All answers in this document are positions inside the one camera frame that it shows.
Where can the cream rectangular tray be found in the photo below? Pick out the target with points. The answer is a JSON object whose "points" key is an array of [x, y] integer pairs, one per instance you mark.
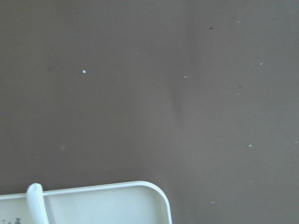
{"points": [[137, 202]]}

